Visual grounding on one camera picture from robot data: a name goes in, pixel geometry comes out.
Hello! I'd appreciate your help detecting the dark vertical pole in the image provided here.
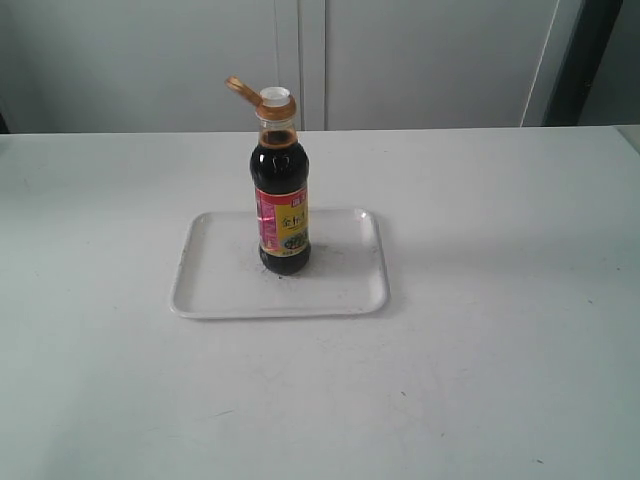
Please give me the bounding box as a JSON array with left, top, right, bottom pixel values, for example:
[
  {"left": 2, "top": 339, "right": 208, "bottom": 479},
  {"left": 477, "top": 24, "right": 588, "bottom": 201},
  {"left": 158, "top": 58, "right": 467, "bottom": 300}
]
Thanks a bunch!
[{"left": 542, "top": 0, "right": 624, "bottom": 127}]

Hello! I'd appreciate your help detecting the white plastic tray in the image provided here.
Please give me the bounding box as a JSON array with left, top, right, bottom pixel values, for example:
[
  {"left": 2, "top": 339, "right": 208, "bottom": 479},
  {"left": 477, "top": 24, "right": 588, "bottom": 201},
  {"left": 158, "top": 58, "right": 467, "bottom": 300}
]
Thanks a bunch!
[{"left": 171, "top": 208, "right": 389, "bottom": 320}]

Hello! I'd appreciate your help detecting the soy sauce bottle gold cap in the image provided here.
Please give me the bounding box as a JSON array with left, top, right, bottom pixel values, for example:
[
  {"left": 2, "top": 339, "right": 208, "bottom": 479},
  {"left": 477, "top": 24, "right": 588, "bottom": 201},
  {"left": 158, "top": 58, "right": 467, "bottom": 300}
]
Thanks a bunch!
[{"left": 225, "top": 76, "right": 311, "bottom": 276}]

